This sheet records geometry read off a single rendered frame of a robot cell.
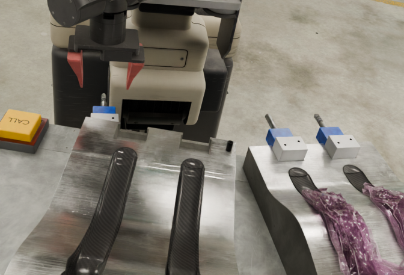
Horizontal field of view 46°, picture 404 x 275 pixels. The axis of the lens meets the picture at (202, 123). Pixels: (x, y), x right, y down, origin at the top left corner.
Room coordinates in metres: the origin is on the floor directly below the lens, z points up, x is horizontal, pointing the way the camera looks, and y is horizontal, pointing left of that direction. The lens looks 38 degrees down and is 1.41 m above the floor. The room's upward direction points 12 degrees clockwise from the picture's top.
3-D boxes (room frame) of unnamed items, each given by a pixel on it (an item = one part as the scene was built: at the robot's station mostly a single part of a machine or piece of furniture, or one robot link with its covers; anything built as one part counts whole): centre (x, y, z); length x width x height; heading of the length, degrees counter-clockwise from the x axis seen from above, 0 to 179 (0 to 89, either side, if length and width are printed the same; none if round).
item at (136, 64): (0.68, 0.16, 0.96); 0.07 x 0.07 x 0.09; 16
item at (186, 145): (0.61, 0.00, 0.87); 0.05 x 0.05 x 0.04; 3
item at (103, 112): (0.71, 0.19, 0.83); 0.13 x 0.05 x 0.05; 17
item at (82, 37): (0.67, 0.18, 1.04); 0.10 x 0.07 x 0.07; 106
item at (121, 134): (0.60, 0.11, 0.87); 0.05 x 0.05 x 0.04; 3
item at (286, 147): (0.71, -0.15, 0.86); 0.13 x 0.05 x 0.05; 21
